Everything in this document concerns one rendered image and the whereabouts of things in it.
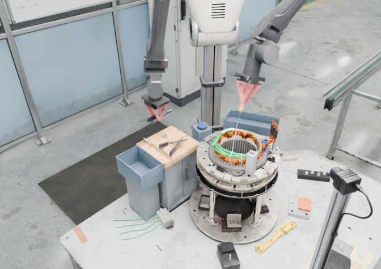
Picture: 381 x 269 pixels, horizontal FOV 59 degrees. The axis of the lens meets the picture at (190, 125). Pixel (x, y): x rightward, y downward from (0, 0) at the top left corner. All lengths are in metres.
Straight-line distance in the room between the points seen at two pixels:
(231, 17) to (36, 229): 1.97
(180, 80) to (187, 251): 2.46
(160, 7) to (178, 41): 2.41
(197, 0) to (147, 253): 1.03
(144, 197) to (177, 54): 2.28
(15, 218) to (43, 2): 1.68
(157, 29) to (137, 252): 0.84
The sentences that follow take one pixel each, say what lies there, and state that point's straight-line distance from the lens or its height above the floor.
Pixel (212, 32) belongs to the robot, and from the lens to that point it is 1.52.
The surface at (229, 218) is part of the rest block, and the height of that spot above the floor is 0.85.
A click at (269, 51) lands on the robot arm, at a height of 1.52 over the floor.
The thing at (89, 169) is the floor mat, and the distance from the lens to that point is 3.03.
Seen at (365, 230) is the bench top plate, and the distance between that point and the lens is 1.63.
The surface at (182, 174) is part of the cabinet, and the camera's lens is 1.46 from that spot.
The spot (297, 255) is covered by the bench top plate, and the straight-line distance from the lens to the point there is 1.45.
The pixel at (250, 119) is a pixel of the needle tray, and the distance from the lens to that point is 1.66.
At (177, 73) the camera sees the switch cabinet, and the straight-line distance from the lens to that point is 3.57.
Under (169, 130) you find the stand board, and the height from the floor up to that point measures 1.07.
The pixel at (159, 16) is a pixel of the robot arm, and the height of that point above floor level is 1.63.
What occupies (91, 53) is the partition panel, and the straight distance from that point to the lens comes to 3.46.
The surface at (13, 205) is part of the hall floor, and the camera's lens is 2.95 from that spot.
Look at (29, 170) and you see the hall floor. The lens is 3.23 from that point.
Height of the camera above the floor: 1.92
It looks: 34 degrees down
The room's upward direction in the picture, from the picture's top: 1 degrees counter-clockwise
